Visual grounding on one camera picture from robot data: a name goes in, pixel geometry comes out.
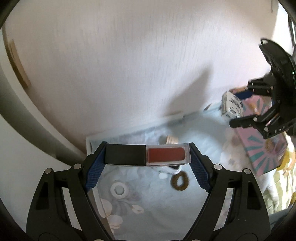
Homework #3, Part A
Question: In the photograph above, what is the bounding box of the white tape ring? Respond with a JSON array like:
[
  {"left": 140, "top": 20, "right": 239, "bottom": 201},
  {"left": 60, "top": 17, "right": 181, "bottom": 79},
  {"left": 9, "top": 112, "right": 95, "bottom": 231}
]
[{"left": 109, "top": 181, "right": 129, "bottom": 200}]

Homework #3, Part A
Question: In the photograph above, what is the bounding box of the pink patterned cardboard box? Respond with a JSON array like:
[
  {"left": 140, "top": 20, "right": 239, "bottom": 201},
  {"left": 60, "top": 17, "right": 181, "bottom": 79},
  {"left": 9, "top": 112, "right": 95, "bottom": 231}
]
[{"left": 235, "top": 94, "right": 287, "bottom": 176}]

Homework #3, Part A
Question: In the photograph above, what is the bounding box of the green striped floral blanket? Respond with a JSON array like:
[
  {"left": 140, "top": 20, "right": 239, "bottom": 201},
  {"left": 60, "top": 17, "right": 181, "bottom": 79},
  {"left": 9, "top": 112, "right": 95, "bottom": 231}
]
[{"left": 263, "top": 136, "right": 295, "bottom": 215}]

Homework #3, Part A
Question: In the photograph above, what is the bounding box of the white door frame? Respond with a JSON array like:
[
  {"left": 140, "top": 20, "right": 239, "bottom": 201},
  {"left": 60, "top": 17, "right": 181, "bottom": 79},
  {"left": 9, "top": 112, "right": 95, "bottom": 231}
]
[{"left": 1, "top": 32, "right": 86, "bottom": 164}]

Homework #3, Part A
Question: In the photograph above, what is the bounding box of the brown hair tie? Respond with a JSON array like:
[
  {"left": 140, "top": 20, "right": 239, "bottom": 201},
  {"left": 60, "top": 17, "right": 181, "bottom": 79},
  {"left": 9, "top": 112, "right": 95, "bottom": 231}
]
[{"left": 170, "top": 172, "right": 190, "bottom": 191}]

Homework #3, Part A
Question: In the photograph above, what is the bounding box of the beige round wooden container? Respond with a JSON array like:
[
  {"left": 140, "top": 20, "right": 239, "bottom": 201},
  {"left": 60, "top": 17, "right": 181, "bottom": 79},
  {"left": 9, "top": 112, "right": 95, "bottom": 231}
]
[{"left": 166, "top": 136, "right": 179, "bottom": 145}]

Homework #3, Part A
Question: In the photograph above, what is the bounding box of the floral blue table mat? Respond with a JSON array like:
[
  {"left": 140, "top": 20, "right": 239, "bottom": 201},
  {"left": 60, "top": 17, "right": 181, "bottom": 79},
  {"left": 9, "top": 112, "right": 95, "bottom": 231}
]
[{"left": 89, "top": 106, "right": 265, "bottom": 241}]

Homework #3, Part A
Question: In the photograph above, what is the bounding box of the white printed tissue pack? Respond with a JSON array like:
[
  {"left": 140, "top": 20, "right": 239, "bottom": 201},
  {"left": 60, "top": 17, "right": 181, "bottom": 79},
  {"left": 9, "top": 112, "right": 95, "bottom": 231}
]
[{"left": 221, "top": 91, "right": 244, "bottom": 121}]

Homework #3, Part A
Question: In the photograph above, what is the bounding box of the red lip gloss tube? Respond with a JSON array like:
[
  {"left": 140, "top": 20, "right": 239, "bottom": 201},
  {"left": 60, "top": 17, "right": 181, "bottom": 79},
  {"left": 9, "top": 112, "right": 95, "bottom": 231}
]
[{"left": 105, "top": 144, "right": 191, "bottom": 167}]

